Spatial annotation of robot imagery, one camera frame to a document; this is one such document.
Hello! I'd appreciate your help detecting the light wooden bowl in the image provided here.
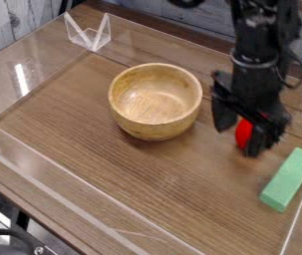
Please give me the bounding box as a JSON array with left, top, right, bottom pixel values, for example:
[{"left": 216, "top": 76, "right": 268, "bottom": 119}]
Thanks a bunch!
[{"left": 109, "top": 63, "right": 202, "bottom": 140}]

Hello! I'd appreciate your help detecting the red plush strawberry toy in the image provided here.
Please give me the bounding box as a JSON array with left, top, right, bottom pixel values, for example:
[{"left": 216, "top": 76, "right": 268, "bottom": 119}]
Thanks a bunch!
[{"left": 234, "top": 120, "right": 253, "bottom": 149}]

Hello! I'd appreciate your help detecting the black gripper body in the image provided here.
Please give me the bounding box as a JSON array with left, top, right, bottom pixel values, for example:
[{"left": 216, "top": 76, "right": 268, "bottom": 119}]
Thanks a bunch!
[{"left": 210, "top": 71, "right": 292, "bottom": 127}]

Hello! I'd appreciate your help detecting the black metal table leg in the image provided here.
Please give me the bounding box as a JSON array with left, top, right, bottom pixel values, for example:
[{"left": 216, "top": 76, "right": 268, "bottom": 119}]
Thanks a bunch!
[{"left": 8, "top": 208, "right": 59, "bottom": 255}]

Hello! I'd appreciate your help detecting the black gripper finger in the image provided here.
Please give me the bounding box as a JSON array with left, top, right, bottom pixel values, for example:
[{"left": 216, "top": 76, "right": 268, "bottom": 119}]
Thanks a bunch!
[
  {"left": 212, "top": 96, "right": 237, "bottom": 132},
  {"left": 244, "top": 125, "right": 287, "bottom": 157}
]

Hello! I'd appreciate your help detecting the clear acrylic tray wall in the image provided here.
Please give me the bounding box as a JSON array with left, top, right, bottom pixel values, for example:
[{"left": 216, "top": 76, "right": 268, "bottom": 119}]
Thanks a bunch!
[{"left": 0, "top": 128, "right": 204, "bottom": 255}]

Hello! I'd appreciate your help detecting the green rectangular block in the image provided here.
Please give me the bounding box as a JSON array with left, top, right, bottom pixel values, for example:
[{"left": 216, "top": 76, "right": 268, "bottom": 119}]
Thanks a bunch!
[{"left": 260, "top": 147, "right": 302, "bottom": 212}]

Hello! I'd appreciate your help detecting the black cable bottom left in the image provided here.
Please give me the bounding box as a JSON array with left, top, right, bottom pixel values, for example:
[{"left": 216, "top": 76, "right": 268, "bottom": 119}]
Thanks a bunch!
[{"left": 0, "top": 227, "right": 38, "bottom": 255}]

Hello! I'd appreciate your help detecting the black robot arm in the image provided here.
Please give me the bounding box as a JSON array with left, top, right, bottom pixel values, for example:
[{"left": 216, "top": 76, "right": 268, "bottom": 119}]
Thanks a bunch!
[{"left": 210, "top": 0, "right": 302, "bottom": 157}]

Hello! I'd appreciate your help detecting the clear acrylic corner bracket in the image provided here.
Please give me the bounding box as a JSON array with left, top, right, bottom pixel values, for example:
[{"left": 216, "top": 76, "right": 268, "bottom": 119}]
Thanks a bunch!
[{"left": 63, "top": 12, "right": 111, "bottom": 52}]

